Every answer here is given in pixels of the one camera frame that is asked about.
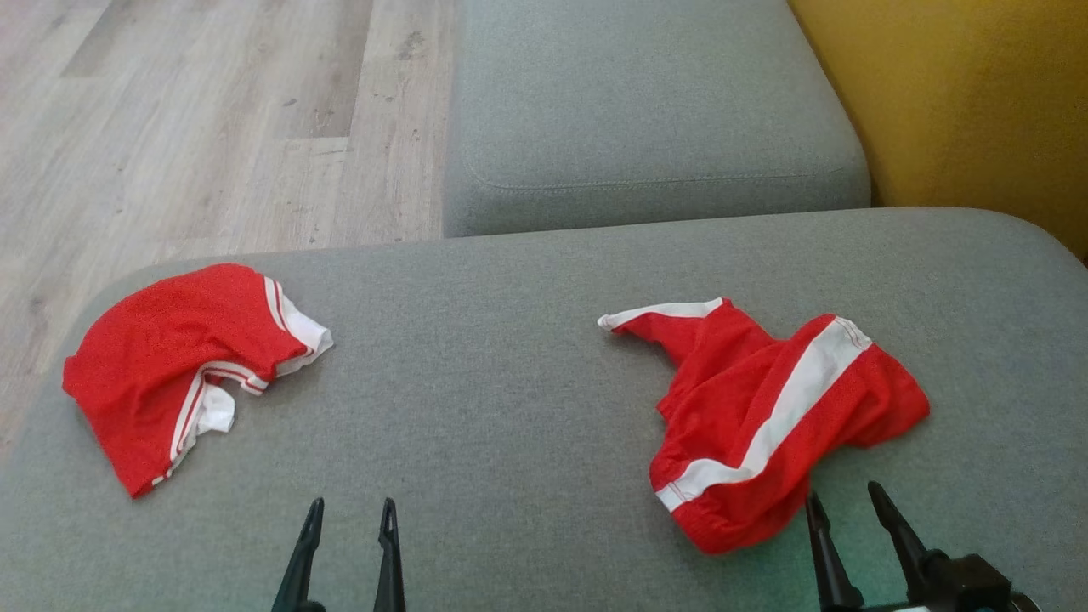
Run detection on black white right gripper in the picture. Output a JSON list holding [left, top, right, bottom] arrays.
[[805, 481, 1043, 612]]

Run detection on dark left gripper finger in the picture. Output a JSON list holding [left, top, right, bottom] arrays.
[[372, 497, 407, 612], [271, 497, 326, 612]]

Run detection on red shorts with white stripe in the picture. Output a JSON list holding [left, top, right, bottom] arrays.
[[597, 297, 931, 555]]

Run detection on red white basketball jersey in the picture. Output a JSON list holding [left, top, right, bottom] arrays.
[[62, 263, 334, 499]]

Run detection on large grey sofa seat cushion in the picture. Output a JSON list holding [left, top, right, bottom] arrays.
[[0, 207, 1088, 612]]

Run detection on yellow cushion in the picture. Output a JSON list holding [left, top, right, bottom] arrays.
[[786, 0, 1088, 261]]

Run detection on grey sofa chaise cushion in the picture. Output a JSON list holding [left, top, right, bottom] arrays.
[[442, 0, 873, 238]]

